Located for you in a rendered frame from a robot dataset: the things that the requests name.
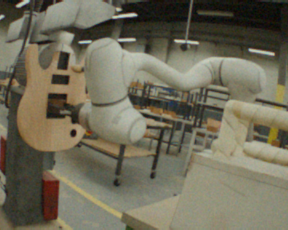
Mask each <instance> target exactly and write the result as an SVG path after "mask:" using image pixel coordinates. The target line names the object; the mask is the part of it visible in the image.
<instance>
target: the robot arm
mask: <svg viewBox="0 0 288 230"><path fill-rule="evenodd" d="M84 68H85V69H84V73H85V80H86V88H87V91H88V94H89V96H90V102H88V103H85V102H81V103H79V104H77V105H76V106H74V105H70V104H69V103H65V102H63V106H61V105H56V104H55V103H54V102H50V101H49V102H48V110H49V112H51V113H56V114H59V115H60V116H62V117H64V115H65V116H68V117H72V118H73V119H74V121H75V123H76V124H79V125H80V126H81V127H83V128H84V130H87V131H90V132H92V133H96V134H97V135H98V136H99V137H101V138H102V139H104V140H107V141H110V142H114V143H116V144H121V145H132V144H133V143H135V142H137V141H139V140H140V139H141V138H142V137H143V135H144V133H145V131H146V120H145V118H144V117H143V116H142V115H141V114H140V112H138V111H137V110H136V109H134V108H133V106H132V104H131V103H130V101H129V98H128V94H127V88H128V87H129V85H130V83H131V82H132V81H134V79H135V78H136V76H137V72H138V71H140V70H143V71H145V72H147V73H148V74H150V75H153V76H154V77H156V78H157V79H158V80H160V81H162V82H163V83H166V84H167V85H169V86H170V87H172V88H174V89H176V90H179V91H190V90H195V89H198V88H201V87H202V88H203V87H206V86H208V85H218V86H223V87H227V88H228V91H229V92H230V96H231V98H232V99H233V100H235V101H242V102H245V103H250V104H254V101H255V98H256V97H257V93H261V92H262V91H263V90H264V88H265V85H266V75H265V71H264V70H263V69H262V67H260V66H259V65H257V64H256V63H254V62H252V61H247V60H242V59H237V58H234V57H233V58H229V57H209V58H208V59H207V58H206V59H205V60H202V61H200V62H199V63H198V64H196V65H195V66H193V68H192V69H190V70H189V71H188V72H187V73H185V74H182V73H179V72H178V71H176V69H172V68H170V67H169V66H168V65H167V64H166V63H164V62H161V61H160V60H158V59H157V58H156V57H152V56H150V55H149V54H141V53H134V54H130V53H129V52H127V51H126V50H122V48H121V47H120V45H119V44H118V43H117V42H116V41H115V40H114V39H110V38H103V39H100V40H97V41H95V42H92V43H91V45H90V46H89V48H87V49H86V53H85V61H84ZM253 129H254V123H251V122H250V123H249V127H248V129H247V135H246V140H245V142H250V143H251V142H253Z"/></svg>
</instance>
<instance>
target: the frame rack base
mask: <svg viewBox="0 0 288 230"><path fill-rule="evenodd" d="M213 156H214V154H212V153H207V152H202V153H193V154H192V157H191V160H190V165H189V168H188V172H187V175H186V180H185V183H184V186H183V189H182V193H181V195H180V197H179V199H178V204H177V207H176V209H175V212H174V216H173V219H172V221H171V224H170V227H169V229H171V230H288V168H287V167H282V166H279V165H275V164H271V163H267V162H265V161H259V160H255V159H252V158H249V157H245V156H241V157H239V158H237V157H232V156H230V158H229V160H228V161H222V160H218V159H216V158H213Z"/></svg>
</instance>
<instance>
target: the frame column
mask: <svg viewBox="0 0 288 230"><path fill-rule="evenodd" d="M10 96H11V103H10V113H9V120H8V127H7V137H6V171H5V172H6V174H5V175H6V177H5V178H6V179H5V181H6V183H5V184H6V189H7V190H8V191H7V192H8V193H7V194H8V196H7V195H6V197H5V201H4V203H3V205H2V208H3V209H4V211H5V212H6V214H7V216H8V217H9V218H10V220H11V221H12V223H13V224H14V225H16V226H19V225H24V224H33V223H41V222H45V221H44V217H43V212H42V172H43V170H42V168H43V158H44V157H43V155H44V151H38V150H37V149H34V148H33V147H31V146H30V145H28V144H27V143H26V142H25V141H24V140H23V139H22V137H21V134H20V132H19V130H18V123H17V115H18V107H19V104H20V101H21V100H22V97H23V95H21V94H20V93H15V92H13V91H10Z"/></svg>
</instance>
